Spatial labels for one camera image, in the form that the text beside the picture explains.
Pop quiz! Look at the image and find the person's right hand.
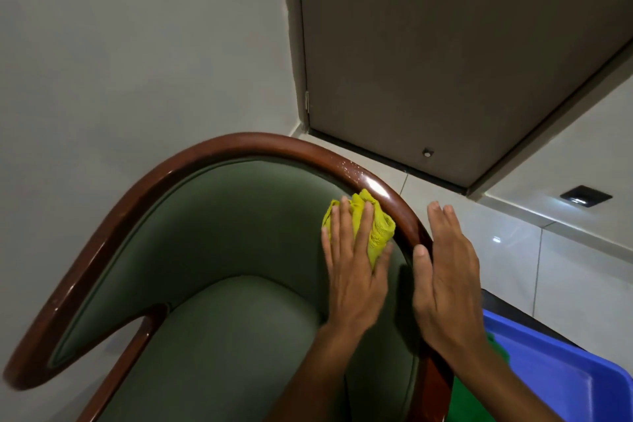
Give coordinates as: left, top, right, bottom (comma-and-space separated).
411, 201, 489, 359

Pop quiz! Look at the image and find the person's left hand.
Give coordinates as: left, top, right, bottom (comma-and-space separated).
321, 196, 394, 334

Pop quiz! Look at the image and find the yellow cleaning cloth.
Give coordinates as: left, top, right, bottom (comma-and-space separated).
322, 189, 397, 270

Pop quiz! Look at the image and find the person's left forearm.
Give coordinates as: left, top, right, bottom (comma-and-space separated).
266, 322, 379, 422

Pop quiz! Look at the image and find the person's right forearm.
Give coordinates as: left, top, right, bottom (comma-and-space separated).
444, 338, 565, 422

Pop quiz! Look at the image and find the black floor socket plate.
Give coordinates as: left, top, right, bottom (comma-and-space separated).
560, 185, 613, 209

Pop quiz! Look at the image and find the blue plastic bin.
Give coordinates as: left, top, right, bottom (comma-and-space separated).
482, 309, 633, 422

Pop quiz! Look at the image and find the grey-brown door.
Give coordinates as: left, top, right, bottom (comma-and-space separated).
297, 0, 633, 189

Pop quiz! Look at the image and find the green armchair with wooden frame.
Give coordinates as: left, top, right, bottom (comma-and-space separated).
2, 132, 455, 422

